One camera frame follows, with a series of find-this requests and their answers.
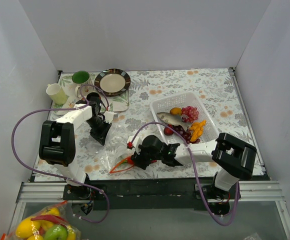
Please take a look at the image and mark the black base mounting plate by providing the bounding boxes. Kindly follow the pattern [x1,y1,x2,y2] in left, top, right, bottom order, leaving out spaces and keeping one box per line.
[62,177,243,211]

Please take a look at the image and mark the bag of fake fruit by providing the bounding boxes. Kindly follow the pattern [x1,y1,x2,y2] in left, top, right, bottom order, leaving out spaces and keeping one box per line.
[1,201,81,240]

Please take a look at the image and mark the floral table mat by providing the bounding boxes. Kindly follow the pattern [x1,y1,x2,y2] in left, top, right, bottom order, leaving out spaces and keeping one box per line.
[33,67,265,181]

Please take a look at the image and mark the fake pink grape bunch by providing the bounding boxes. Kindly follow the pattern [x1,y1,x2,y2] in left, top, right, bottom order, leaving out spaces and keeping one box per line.
[181,106,199,123]

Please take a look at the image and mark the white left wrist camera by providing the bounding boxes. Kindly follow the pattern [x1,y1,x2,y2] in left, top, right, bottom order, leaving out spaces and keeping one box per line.
[103,111,118,124]

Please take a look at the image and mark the white plastic basket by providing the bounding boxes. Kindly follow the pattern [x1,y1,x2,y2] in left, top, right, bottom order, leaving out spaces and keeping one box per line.
[150,92,219,144]

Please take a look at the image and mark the aluminium frame rail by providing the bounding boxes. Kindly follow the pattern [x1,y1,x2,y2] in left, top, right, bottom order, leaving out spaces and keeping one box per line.
[18,180,285,203]

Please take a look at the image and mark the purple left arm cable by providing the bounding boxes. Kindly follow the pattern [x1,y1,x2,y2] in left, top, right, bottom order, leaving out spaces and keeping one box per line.
[11,84,111,224]

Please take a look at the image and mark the floral serving tray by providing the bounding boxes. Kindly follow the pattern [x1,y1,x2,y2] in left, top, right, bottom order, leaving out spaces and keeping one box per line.
[51,72,130,116]

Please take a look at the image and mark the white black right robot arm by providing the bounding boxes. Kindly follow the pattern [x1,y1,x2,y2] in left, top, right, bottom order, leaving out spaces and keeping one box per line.
[127,132,257,199]

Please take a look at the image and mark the green inside cat mug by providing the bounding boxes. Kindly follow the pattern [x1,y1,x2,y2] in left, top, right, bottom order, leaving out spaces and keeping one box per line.
[71,70,94,98]

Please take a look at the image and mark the pale yellow cup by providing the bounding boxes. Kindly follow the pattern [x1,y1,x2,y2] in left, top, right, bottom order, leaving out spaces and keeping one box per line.
[45,83,68,105]

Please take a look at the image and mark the fake brown kiwi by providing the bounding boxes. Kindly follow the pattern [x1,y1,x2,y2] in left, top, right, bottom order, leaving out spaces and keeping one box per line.
[169,107,182,116]

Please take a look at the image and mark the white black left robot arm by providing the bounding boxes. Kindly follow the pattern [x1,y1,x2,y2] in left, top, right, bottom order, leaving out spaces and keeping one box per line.
[39,92,114,200]

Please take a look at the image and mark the fake silver fish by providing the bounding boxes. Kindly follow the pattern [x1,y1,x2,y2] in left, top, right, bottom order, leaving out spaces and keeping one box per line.
[156,112,192,131]

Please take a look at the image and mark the fake orange segments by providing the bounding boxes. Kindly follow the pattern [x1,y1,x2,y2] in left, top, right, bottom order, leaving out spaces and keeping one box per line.
[189,120,207,143]

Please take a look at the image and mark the fake red apple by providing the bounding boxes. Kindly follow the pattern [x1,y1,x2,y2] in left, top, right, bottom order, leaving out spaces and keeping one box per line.
[163,127,174,136]

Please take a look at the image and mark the clear plastic wrapper corner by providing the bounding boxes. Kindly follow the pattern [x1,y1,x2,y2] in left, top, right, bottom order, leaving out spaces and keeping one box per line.
[243,232,262,240]

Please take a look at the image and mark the clear zip top bag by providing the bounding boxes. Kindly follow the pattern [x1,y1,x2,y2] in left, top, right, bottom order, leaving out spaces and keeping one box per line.
[102,123,135,172]

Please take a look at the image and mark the fake red grapes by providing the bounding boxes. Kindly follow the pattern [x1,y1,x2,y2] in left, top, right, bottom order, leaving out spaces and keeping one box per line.
[172,125,192,144]

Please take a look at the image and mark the dark striped rim plate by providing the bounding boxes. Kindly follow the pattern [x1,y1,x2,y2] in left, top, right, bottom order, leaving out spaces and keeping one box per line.
[94,68,131,97]

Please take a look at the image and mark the fake orange carrot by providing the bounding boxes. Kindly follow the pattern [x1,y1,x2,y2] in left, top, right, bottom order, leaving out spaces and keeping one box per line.
[118,156,134,166]

